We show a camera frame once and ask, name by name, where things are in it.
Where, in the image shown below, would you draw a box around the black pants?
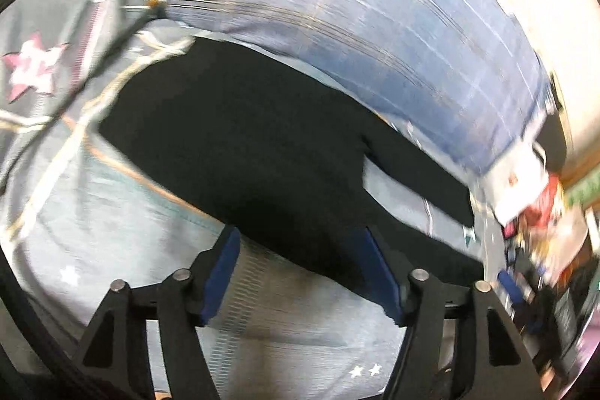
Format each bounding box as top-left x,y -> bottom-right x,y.
100,39 -> 483,294

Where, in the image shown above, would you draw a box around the red plastic bag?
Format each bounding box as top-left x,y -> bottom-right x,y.
517,174 -> 566,235

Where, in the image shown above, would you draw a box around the white Xiaomi paper bag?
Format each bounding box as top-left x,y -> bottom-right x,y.
481,138 -> 549,225

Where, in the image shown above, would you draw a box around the blue plaid quilt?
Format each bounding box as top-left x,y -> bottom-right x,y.
167,0 -> 549,174

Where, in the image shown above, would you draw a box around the grey star-print pillow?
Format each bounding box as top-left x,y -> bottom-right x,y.
0,0 -> 166,195

